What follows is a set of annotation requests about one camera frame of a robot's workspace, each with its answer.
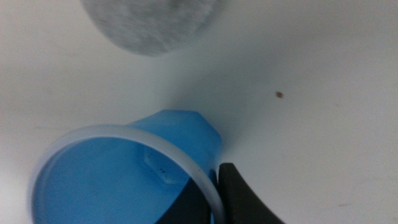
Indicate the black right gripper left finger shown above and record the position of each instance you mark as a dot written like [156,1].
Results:
[189,208]

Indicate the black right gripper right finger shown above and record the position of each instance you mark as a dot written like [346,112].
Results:
[242,202]

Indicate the blue plastic cup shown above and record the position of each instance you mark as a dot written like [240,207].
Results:
[102,183]

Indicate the round grey cup mat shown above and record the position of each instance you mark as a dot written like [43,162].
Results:
[149,25]

